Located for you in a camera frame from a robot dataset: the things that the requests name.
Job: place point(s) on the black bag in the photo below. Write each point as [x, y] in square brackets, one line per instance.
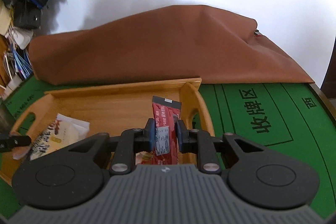
[23, 11]

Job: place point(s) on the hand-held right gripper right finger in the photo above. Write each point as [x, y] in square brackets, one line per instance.
[179, 136]

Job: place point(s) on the white flower cake packet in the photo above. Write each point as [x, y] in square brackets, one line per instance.
[65, 129]

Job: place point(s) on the small white purse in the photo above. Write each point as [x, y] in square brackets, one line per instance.
[22, 37]

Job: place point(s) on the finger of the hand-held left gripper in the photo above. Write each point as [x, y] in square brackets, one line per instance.
[15, 142]

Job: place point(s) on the red nut snack packet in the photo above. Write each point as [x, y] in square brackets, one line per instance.
[144, 158]

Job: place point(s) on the red stick drink packet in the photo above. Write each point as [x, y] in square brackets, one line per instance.
[165, 134]

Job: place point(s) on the brown leather cover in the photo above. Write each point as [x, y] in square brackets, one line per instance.
[162, 50]

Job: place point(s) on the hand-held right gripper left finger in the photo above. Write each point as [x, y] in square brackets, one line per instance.
[151, 134]

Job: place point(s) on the orange jelly cup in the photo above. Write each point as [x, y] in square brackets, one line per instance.
[22, 151]

